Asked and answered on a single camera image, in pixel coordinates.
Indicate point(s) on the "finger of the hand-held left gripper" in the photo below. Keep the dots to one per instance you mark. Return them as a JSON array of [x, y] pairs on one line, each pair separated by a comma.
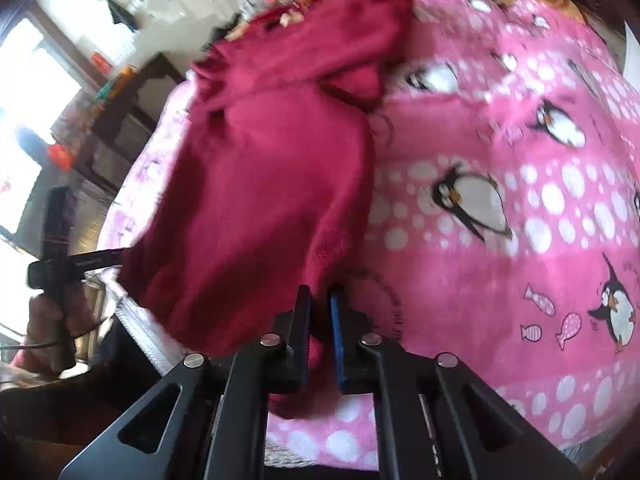
[[95, 259]]

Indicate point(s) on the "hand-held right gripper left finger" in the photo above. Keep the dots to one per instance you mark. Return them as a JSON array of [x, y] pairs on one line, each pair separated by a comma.
[[302, 330]]

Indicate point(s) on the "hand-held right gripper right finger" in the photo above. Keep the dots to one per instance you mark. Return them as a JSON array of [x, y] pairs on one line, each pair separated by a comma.
[[336, 340]]

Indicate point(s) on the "dark red sweater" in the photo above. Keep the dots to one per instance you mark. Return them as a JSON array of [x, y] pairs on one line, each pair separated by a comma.
[[270, 175]]

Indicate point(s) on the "person's left hand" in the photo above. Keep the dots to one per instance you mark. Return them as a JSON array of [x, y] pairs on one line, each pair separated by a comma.
[[45, 325]]

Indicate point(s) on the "dark wooden table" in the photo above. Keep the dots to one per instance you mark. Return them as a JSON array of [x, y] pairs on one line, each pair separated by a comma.
[[130, 105]]

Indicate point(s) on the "yellow green bundle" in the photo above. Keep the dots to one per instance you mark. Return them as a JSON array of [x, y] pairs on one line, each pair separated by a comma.
[[117, 85]]

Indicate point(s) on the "pink penguin blanket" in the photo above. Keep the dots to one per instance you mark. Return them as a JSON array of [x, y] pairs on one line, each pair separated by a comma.
[[500, 270]]

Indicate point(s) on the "dark hanging cloth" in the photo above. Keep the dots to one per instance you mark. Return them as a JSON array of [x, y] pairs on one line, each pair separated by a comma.
[[122, 12]]

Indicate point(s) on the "red wall sticker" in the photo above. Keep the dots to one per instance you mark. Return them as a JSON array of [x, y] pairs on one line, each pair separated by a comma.
[[101, 61]]

